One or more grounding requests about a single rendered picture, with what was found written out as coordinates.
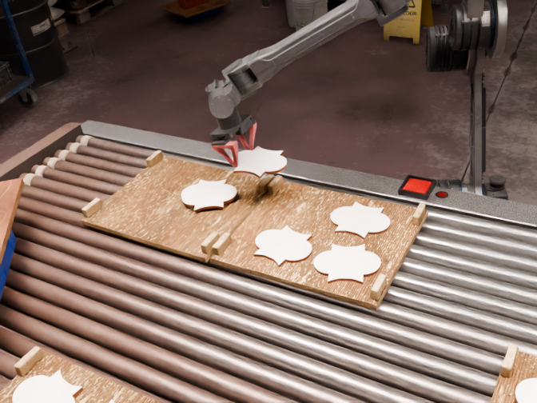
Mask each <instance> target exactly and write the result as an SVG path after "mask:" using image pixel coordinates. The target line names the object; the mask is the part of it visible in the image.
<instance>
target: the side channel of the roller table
mask: <svg viewBox="0 0 537 403"><path fill-rule="evenodd" d="M80 135H82V136H84V134H83V132H82V128H81V125H80V124H76V123H72V122H67V123H66V124H65V125H63V126H61V127H60V128H58V129H56V130H55V131H54V132H52V133H51V134H48V135H47V136H45V137H44V138H43V139H41V140H39V141H38V142H36V143H34V144H33V145H32V146H30V147H28V148H27V149H25V150H23V151H22V152H21V153H19V154H17V155H16V156H14V157H12V158H11V159H10V160H8V161H7V162H4V163H3V164H1V165H0V182H4V181H8V180H13V179H17V178H19V177H20V175H21V174H24V173H27V174H31V169H32V168H33V166H35V165H39V166H42V163H43V161H44V159H45V158H54V154H55V152H56V151H57V150H64V149H65V147H66V144H67V143H69V142H72V143H75V142H76V139H77V137H78V136H80Z"/></svg>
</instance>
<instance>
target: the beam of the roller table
mask: <svg viewBox="0 0 537 403"><path fill-rule="evenodd" d="M81 128H82V132H83V134H84V136H86V135H87V136H91V137H94V138H97V139H101V140H106V141H109V142H116V143H121V144H125V145H128V146H136V147H140V148H144V149H147V150H155V151H158V150H160V151H162V152H163V153H167V154H174V155H178V156H182V157H186V158H193V159H197V160H202V161H205V162H212V163H217V164H221V165H224V166H232V165H231V164H230V163H229V162H228V161H227V160H226V159H225V158H224V157H223V156H222V155H220V154H219V153H218V152H217V151H216V150H214V149H213V148H212V145H211V143H207V142H199V141H194V140H190V139H186V138H179V137H174V136H169V135H165V134H157V133H153V132H149V131H144V130H136V129H132V128H128V127H123V126H116V125H111V124H107V123H102V122H95V121H90V120H88V121H86V122H84V123H83V124H81ZM285 159H286V160H287V166H286V168H285V169H284V170H282V171H281V172H279V173H276V174H272V175H274V176H277V175H280V176H282V177H283V178H289V179H293V180H297V181H301V182H308V183H312V184H317V185H320V186H327V187H332V188H336V189H339V190H347V191H351V192H355V193H358V194H366V195H370V196H374V197H378V198H385V199H389V200H393V201H397V202H404V203H408V204H413V205H419V204H420V203H423V204H425V207H428V208H432V209H438V210H442V211H447V212H451V213H457V214H462V215H466V216H470V217H477V218H481V219H485V220H488V221H496V222H500V223H504V224H508V225H515V226H519V227H523V228H527V229H534V230H537V205H529V204H525V203H521V202H517V201H508V200H504V199H500V198H492V197H488V196H483V195H478V194H471V193H467V192H463V191H458V190H450V189H446V188H441V187H437V186H435V188H434V189H433V191H432V192H431V194H430V196H429V198H428V199H427V201H426V200H422V199H418V198H410V197H406V196H402V195H399V194H398V189H399V188H400V186H401V185H402V183H403V182H404V180H400V179H395V178H387V177H383V176H379V175H375V174H366V173H362V172H358V171H353V170H346V169H341V168H336V167H332V166H325V165H321V164H316V163H311V162H304V161H299V160H295V159H291V158H285ZM232 167H233V166H232ZM439 191H444V192H447V193H448V197H447V198H438V197H437V196H436V193H437V192H439Z"/></svg>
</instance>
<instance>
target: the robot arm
mask: <svg viewBox="0 0 537 403"><path fill-rule="evenodd" d="M377 1H378V3H379V4H380V6H381V8H382V9H379V7H378V5H377V4H376V1H375V0H347V1H346V2H344V3H343V4H341V5H340V6H338V7H337V8H335V9H333V10H331V11H329V12H328V13H326V14H325V15H323V16H321V17H320V18H318V19H317V20H315V21H313V22H311V23H309V24H308V25H307V26H305V27H303V28H301V29H300V30H298V31H297V32H295V33H293V34H291V35H289V36H288V37H287V38H285V39H283V40H281V41H280V42H278V43H276V44H275V45H273V46H270V47H268V48H265V49H263V50H258V51H257V52H255V53H253V54H249V55H248V56H246V57H244V58H242V59H241V58H240V59H238V60H236V61H235V62H234V63H232V64H231V65H229V66H228V67H226V68H225V69H223V70H222V74H223V76H224V77H225V79H226V81H224V80H220V81H217V80H216V79H214V82H213V83H212V84H209V86H207V87H206V88H205V91H206V93H207V95H208V98H209V109H210V112H211V114H212V115H213V116H214V117H216V119H217V122H218V125H219V126H218V127H217V128H216V129H215V130H214V131H213V132H212V133H211V134H210V135H211V137H212V139H215V140H213V141H212V142H211V145H212V148H213V149H214V150H216V151H217V152H218V153H219V154H220V155H222V156H223V157H224V158H225V159H226V160H227V161H228V162H229V163H230V164H231V165H232V166H233V167H238V147H237V141H234V142H230V141H229V139H224V138H233V135H234V134H236V136H237V137H238V138H239V139H240V141H241V143H242V144H243V146H244V147H245V148H246V149H247V150H253V145H254V138H255V133H256V129H257V123H256V120H252V117H251V114H245V115H239V112H238V109H237V105H238V104H239V103H240V101H243V100H245V99H246V98H247V97H249V98H251V97H252V96H254V95H255V94H257V93H258V92H259V91H260V90H261V87H262V86H263V85H264V82H267V81H268V80H269V79H271V78H272V76H273V75H274V74H276V73H277V72H278V71H279V70H281V69H282V68H284V67H285V66H287V65H288V64H290V63H292V62H294V61H296V60H297V59H298V58H301V57H302V56H304V55H306V54H307V53H309V52H311V51H313V50H314V49H316V48H318V47H319V46H322V45H323V44H325V43H326V42H328V41H330V40H332V39H334V38H335V37H337V36H338V35H340V34H342V33H343V32H345V31H347V30H349V29H351V28H353V27H354V26H357V25H359V24H361V23H362V22H366V21H368V20H372V19H376V20H377V21H378V23H379V25H380V26H384V25H386V24H387V23H389V22H391V21H392V20H394V19H396V18H398V17H399V16H401V15H403V14H404V13H406V12H407V11H408V5H407V4H408V3H409V2H410V1H411V0H377ZM237 87H238V88H239V89H238V88H237ZM246 131H249V132H250V138H249V145H248V143H247V141H246V140H245V137H244V135H243V134H244V133H245V132H246ZM225 148H228V150H231V151H232V155H233V160H232V159H231V157H230V156H229V155H228V154H227V153H226V152H225V150H224V149H225Z"/></svg>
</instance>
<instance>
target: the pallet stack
mask: <svg viewBox="0 0 537 403"><path fill-rule="evenodd" d="M103 1H105V0H57V2H56V3H55V4H54V5H52V6H51V7H54V8H58V9H61V10H64V11H65V13H64V14H63V15H62V16H61V17H60V18H65V20H67V19H69V18H72V17H73V16H74V15H76V16H75V21H76V23H75V24H76V25H83V24H85V23H87V22H89V21H91V20H93V19H95V18H97V17H99V16H101V15H103V14H105V13H107V12H109V11H111V10H112V9H114V8H116V7H118V6H120V5H121V4H123V3H125V2H128V1H129V0H106V3H107V7H106V8H104V9H102V10H99V11H98V12H96V13H95V14H92V15H90V13H89V12H88V11H89V8H90V7H92V6H94V5H97V4H98V3H100V2H103Z"/></svg>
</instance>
